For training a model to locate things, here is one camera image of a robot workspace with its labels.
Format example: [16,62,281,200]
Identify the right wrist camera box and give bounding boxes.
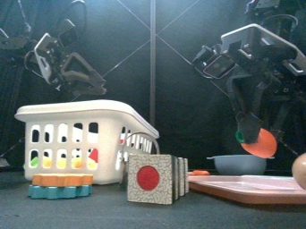
[192,44,236,81]

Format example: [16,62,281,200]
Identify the orange toy carrot top piece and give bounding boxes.
[233,128,277,159]

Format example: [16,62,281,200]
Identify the tan round toy food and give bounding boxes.
[290,152,306,191]

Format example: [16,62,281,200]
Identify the grey wire arch handle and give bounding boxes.
[124,131,161,156]

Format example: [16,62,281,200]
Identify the patterned thin block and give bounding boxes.
[183,157,189,194]
[176,157,187,198]

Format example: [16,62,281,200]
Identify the small orange toy piece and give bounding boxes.
[187,169,211,176]

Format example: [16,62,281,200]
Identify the white plastic slotted basket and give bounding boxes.
[13,99,161,186]

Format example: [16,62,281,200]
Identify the grey vertical frame pole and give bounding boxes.
[149,0,156,120]

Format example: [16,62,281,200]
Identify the yellow toy piece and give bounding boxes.
[41,157,85,170]

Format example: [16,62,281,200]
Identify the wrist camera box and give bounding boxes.
[53,19,80,48]
[192,44,236,81]

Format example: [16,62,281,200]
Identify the red toy piece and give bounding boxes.
[86,148,98,164]

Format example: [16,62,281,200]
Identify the patterned block with red dot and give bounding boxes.
[125,153,179,206]

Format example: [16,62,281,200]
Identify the orange gear-shaped toy block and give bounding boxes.
[30,173,94,188]

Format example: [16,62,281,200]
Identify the pink plastic tray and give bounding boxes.
[187,174,306,206]

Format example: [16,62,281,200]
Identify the grey plastic bowl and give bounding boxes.
[205,154,276,176]

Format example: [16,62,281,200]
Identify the teal gear-shaped toy block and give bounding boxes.
[26,183,94,200]

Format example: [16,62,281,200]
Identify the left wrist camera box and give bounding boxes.
[53,19,80,48]

